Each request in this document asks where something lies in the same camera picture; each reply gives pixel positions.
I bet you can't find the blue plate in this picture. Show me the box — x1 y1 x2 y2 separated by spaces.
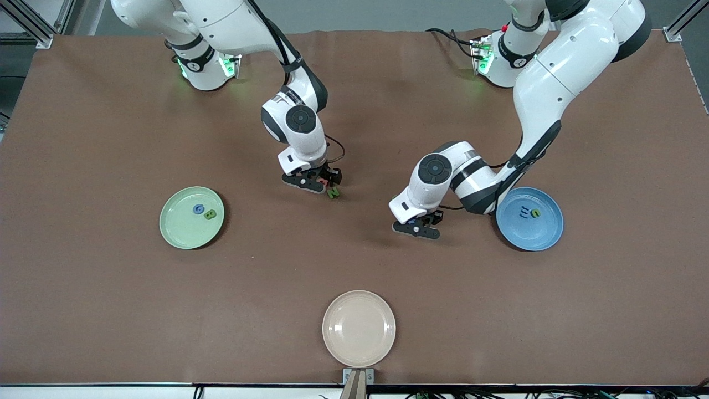
495 186 564 252

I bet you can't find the beige plate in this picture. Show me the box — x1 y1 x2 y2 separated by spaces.
322 290 397 369

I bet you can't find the light green plate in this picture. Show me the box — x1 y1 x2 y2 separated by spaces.
159 186 225 250

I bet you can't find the brown table mat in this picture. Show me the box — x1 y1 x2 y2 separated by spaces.
0 29 709 386

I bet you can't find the black left arm base cable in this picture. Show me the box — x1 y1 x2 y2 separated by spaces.
425 27 478 59

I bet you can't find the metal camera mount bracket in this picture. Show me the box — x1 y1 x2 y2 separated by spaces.
340 368 375 399

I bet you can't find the aluminium frame post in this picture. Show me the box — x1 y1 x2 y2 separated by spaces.
664 0 709 43
0 0 75 49

